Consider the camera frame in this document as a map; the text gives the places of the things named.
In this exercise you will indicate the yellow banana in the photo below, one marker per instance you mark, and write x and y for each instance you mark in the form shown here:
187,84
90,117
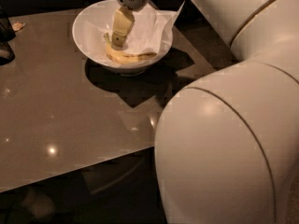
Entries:
121,57

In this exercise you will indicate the white paper sheet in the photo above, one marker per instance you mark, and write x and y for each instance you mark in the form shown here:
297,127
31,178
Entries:
152,31

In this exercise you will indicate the black mesh object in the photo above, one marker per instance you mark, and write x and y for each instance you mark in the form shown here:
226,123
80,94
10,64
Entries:
6,34

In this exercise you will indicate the small crumpled tan scrap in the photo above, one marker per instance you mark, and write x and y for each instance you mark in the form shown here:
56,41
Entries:
17,26

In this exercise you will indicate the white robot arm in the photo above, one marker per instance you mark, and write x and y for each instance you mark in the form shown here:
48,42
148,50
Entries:
227,145

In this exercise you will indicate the white perforated gripper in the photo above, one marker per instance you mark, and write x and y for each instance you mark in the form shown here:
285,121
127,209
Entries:
124,19

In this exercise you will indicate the white ceramic bowl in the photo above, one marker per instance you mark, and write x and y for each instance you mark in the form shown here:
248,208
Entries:
88,33

